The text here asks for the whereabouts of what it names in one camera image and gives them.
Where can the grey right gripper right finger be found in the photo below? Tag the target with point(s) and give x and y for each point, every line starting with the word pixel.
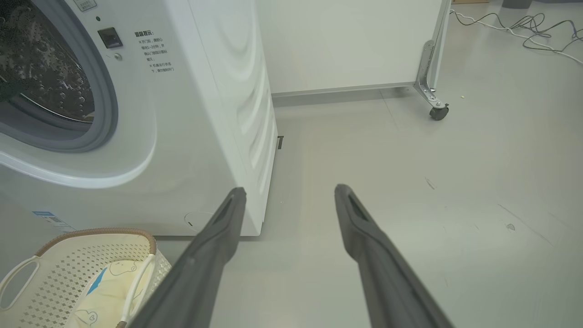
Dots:
pixel 387 273

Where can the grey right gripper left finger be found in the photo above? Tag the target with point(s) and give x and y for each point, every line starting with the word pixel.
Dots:
pixel 200 273

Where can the cream garment with blue patch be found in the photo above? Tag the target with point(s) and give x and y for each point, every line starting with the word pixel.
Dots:
pixel 109 291

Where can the white front-load washing machine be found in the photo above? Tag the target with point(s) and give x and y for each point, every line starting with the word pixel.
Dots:
pixel 191 136

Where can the cream perforated laundry basket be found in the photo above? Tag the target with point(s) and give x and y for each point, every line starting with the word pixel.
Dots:
pixel 59 273

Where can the blue energy label sticker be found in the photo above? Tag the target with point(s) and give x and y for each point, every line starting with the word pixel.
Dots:
pixel 52 219

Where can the dark grey bin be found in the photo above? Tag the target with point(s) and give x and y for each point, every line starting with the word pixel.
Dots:
pixel 516 3

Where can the metal caster bracket with wheel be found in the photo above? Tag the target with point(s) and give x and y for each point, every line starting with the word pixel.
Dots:
pixel 438 112

